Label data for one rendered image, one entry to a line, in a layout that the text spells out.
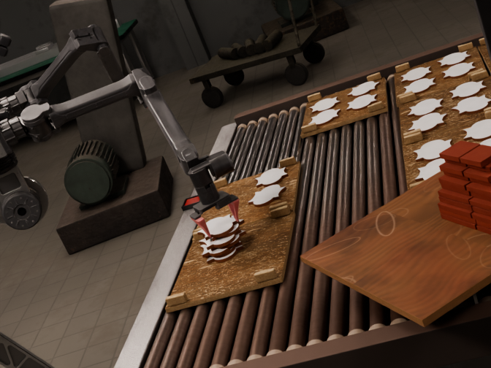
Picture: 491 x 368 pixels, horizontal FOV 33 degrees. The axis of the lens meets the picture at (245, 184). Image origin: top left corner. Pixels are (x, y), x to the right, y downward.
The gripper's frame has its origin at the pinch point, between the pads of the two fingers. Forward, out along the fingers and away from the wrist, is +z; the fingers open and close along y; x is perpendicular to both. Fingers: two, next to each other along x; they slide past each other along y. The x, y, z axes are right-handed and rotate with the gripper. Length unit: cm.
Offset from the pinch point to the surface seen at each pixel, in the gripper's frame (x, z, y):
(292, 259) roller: -20.4, 11.0, 9.1
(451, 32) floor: 375, 100, 366
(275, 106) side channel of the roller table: 111, 7, 76
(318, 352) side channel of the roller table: -71, 8, -11
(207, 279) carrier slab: -7.1, 8.9, -12.6
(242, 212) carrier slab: 23.4, 8.6, 14.5
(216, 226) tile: 4.3, 0.8, -0.5
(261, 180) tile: 37.7, 7.4, 30.1
